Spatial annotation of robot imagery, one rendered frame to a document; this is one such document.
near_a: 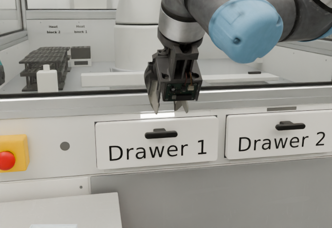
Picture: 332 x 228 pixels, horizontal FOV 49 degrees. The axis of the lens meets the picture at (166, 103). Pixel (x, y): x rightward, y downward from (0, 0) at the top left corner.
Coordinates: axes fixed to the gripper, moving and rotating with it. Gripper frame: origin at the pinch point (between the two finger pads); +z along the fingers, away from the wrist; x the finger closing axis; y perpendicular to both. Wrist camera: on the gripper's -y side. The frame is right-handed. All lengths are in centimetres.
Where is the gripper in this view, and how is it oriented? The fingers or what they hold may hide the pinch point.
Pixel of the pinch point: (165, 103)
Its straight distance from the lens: 74.1
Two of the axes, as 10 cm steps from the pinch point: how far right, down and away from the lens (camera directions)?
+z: -1.1, 6.5, 7.5
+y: 1.5, 7.5, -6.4
